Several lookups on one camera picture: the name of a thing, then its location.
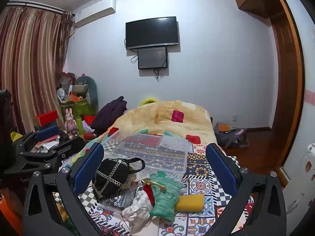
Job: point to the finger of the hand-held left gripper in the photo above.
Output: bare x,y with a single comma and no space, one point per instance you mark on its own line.
29,138
49,159

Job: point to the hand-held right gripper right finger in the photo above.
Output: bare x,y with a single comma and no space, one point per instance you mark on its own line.
221,173

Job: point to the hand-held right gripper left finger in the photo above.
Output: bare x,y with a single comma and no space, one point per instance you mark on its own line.
88,170

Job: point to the yellow sponge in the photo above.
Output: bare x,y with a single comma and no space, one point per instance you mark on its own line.
190,202

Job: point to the green knit glove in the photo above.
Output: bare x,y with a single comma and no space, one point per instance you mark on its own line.
165,196

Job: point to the white cloth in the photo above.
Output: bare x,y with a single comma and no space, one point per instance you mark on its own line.
140,213

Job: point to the clear plastic storage box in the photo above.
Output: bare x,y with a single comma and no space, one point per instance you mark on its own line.
157,150

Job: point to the patterned tile-print bedspread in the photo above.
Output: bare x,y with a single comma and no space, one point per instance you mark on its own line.
204,186

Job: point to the red box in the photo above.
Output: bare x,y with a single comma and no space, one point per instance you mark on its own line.
45,118

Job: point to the grey backpack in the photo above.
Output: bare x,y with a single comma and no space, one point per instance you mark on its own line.
230,135

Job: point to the pink bunny toy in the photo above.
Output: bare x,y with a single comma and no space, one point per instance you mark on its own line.
70,124

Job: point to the silver sequin pouch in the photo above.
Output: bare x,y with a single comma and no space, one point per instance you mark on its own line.
121,199

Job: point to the small white fan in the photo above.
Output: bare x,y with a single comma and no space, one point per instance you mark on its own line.
61,94

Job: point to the green bag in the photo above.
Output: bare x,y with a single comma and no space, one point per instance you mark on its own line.
78,107

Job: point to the dark purple garment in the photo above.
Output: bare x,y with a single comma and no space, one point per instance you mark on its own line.
108,115

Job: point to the red fabric piece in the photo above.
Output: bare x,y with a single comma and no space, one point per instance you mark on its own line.
149,194

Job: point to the orange bag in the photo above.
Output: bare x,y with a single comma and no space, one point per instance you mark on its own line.
9,213

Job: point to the gold hair clip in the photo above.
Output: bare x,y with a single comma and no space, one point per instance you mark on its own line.
153,184

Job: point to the striped brown curtain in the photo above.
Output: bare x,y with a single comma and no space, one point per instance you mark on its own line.
29,66

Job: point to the grey-green bolster pillow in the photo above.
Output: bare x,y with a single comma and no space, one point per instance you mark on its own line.
92,91

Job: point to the yellow quilt with red patches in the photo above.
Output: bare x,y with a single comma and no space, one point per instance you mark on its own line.
147,118

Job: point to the yellow-green plush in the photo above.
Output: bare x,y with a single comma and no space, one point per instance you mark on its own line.
147,101

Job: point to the white air conditioner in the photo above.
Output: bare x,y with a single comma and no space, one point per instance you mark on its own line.
94,11

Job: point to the white wall outlet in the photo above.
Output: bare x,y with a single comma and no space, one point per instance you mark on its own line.
235,117

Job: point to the wooden door frame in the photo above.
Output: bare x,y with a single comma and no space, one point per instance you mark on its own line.
288,78

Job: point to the small black wall monitor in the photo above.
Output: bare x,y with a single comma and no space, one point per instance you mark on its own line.
152,57

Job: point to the curtain rail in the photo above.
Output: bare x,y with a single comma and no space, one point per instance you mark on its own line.
37,6

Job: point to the large black wall television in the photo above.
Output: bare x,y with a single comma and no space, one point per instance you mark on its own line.
151,32

